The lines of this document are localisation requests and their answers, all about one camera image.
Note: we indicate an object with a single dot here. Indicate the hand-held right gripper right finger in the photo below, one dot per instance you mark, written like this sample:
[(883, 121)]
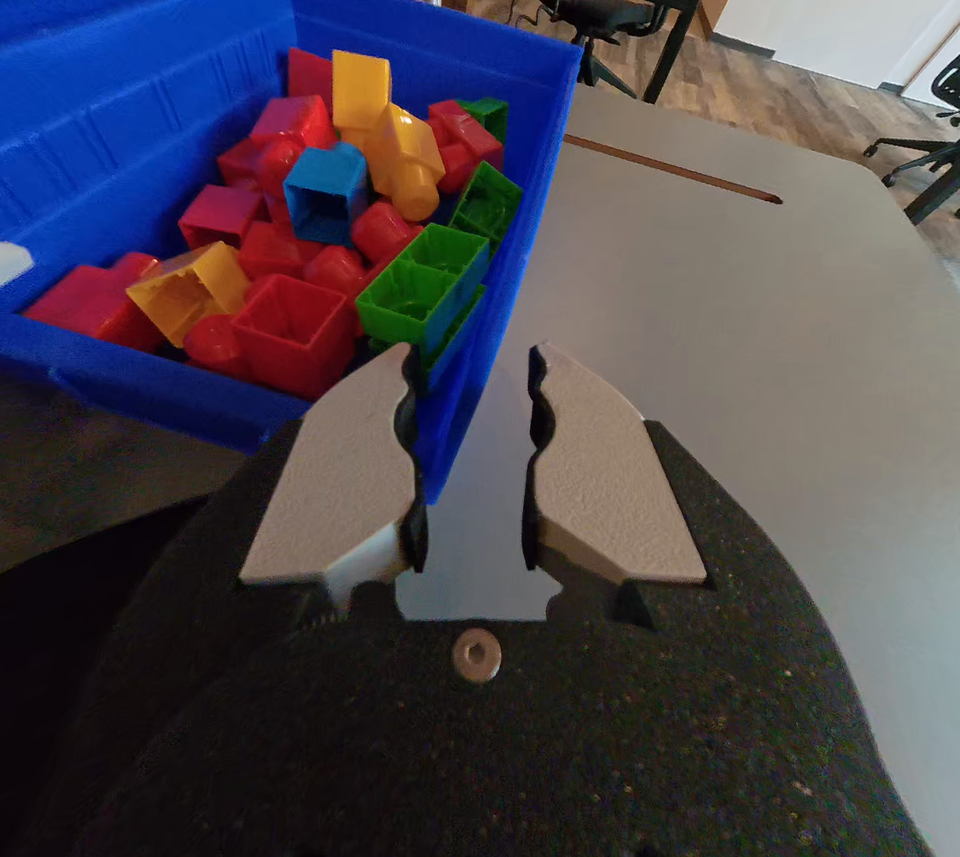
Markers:
[(615, 497)]

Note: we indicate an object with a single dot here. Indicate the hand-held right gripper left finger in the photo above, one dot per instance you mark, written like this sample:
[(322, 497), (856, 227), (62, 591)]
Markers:
[(330, 497)]

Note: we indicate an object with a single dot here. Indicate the pile of mixed mega blocks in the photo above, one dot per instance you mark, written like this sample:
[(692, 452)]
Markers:
[(300, 332)]

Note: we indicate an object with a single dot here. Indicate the blue plastic bin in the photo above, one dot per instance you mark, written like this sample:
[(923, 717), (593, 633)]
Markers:
[(120, 122)]

